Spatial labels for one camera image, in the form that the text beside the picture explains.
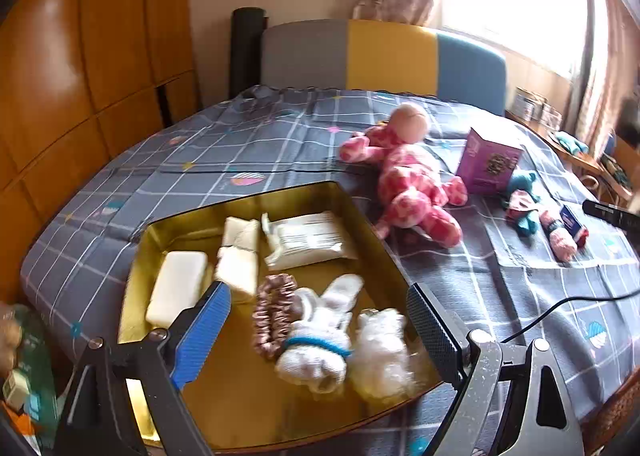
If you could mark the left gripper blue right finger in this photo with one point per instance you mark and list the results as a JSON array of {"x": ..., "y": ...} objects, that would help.
[{"x": 469, "y": 360}]

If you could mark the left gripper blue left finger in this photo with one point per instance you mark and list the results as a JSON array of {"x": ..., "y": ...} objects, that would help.
[{"x": 169, "y": 358}]

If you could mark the blue tissue pack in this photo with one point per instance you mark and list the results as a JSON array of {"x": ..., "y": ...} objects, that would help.
[{"x": 571, "y": 223}]

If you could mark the pink microfiber towel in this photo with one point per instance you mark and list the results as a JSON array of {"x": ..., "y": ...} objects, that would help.
[{"x": 562, "y": 244}]

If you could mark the white sponge block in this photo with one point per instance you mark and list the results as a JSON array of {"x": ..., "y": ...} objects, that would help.
[{"x": 177, "y": 287}]

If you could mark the white fluffy cloth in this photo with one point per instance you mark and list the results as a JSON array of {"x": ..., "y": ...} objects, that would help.
[{"x": 379, "y": 366}]

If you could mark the brown satin scrunchie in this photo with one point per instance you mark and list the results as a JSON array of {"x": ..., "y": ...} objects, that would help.
[{"x": 277, "y": 306}]

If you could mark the teal plush bear pink scarf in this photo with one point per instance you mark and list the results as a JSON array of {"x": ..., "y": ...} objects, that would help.
[{"x": 521, "y": 203}]

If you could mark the cream cloth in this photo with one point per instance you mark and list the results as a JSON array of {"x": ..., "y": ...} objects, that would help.
[{"x": 237, "y": 258}]

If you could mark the white wet wipes pack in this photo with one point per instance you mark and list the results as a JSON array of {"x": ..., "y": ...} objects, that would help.
[{"x": 306, "y": 239}]

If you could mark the red plush toy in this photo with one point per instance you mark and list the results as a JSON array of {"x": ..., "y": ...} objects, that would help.
[{"x": 582, "y": 236}]

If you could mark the teal object on desk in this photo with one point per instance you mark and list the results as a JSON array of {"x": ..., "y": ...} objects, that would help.
[{"x": 570, "y": 143}]

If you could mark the glass side table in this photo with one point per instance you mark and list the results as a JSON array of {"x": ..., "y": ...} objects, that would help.
[{"x": 27, "y": 384}]

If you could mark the gold metal tray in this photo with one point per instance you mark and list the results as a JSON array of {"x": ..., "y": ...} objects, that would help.
[{"x": 238, "y": 401}]

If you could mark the white tin canister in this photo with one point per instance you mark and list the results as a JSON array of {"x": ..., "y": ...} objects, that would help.
[{"x": 526, "y": 105}]

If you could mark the purple cardboard box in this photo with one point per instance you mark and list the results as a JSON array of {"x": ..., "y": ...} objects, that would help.
[{"x": 488, "y": 160}]

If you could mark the grey plaid bed cover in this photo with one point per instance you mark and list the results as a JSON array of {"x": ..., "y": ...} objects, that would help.
[{"x": 265, "y": 139}]

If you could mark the pink giraffe plush toy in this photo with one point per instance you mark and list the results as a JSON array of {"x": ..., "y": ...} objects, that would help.
[{"x": 409, "y": 187}]

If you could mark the wooden wardrobe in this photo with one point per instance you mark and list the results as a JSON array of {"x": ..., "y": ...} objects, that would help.
[{"x": 81, "y": 81}]

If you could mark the yellow blue grey headboard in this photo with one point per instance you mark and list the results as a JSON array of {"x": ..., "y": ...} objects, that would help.
[{"x": 394, "y": 57}]

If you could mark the black rolled mat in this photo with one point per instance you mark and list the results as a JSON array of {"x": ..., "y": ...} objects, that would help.
[{"x": 247, "y": 26}]

